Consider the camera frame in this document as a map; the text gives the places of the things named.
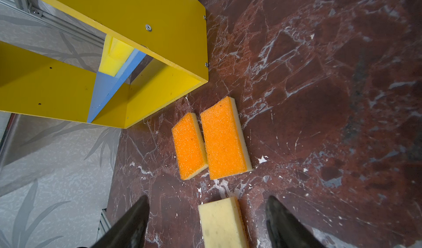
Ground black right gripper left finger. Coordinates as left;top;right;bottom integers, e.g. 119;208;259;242
92;195;150;248

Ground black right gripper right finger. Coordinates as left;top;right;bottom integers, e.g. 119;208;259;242
266;195;324;248

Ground yellow shelf with coloured boards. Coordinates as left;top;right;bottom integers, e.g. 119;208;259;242
1;0;209;129

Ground pale yellow sponge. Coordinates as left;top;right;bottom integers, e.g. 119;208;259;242
198;196;249;248

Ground orange sponge right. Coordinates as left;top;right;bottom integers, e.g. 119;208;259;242
200;96;253;180

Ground orange sponge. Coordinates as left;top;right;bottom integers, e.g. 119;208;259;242
171;112;208;181
200;96;253;180

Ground orange sponge left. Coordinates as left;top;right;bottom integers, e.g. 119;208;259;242
171;112;208;181

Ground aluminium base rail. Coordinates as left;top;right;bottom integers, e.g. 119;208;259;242
96;208;111;241

